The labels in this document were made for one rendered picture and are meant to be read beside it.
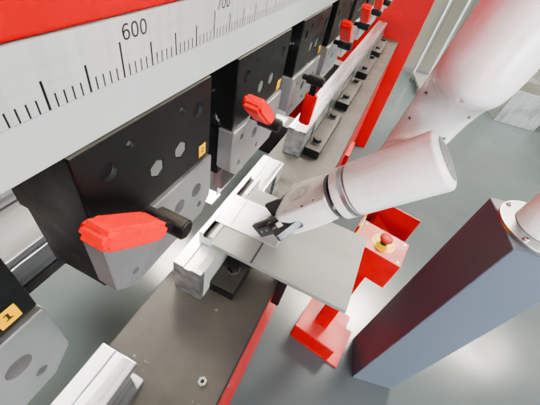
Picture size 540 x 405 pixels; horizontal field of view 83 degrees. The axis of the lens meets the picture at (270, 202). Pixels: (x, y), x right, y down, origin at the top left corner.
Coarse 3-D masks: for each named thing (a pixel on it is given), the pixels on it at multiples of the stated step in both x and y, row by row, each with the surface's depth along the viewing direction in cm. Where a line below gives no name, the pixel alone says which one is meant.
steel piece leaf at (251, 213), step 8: (248, 200) 65; (248, 208) 63; (256, 208) 64; (264, 208) 64; (240, 216) 61; (248, 216) 62; (256, 216) 62; (264, 216) 62; (272, 216) 63; (232, 224) 60; (240, 224) 60; (248, 224) 60; (280, 224) 62; (248, 232) 59; (256, 232) 59; (264, 240) 58; (272, 240) 59
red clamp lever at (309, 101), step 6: (306, 78) 55; (312, 78) 54; (318, 78) 54; (324, 78) 54; (312, 84) 55; (318, 84) 54; (312, 90) 56; (306, 96) 57; (312, 96) 56; (306, 102) 57; (312, 102) 57; (306, 108) 58; (312, 108) 58; (300, 114) 60; (306, 114) 59; (312, 114) 59; (300, 120) 60; (306, 120) 59
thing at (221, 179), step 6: (216, 174) 50; (222, 174) 50; (228, 174) 52; (234, 174) 54; (216, 180) 51; (222, 180) 50; (228, 180) 53; (216, 186) 52; (222, 186) 51; (216, 192) 53
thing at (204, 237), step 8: (248, 176) 70; (240, 184) 68; (248, 184) 70; (256, 184) 70; (240, 192) 68; (248, 192) 67; (216, 216) 61; (208, 224) 59; (216, 224) 60; (200, 232) 57; (208, 232) 59; (200, 240) 59; (208, 240) 58
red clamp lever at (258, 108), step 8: (248, 96) 31; (256, 96) 32; (248, 104) 31; (256, 104) 31; (264, 104) 31; (248, 112) 33; (256, 112) 32; (264, 112) 33; (272, 112) 35; (256, 120) 36; (264, 120) 35; (272, 120) 36; (280, 120) 39; (264, 128) 40; (272, 128) 39; (280, 128) 40
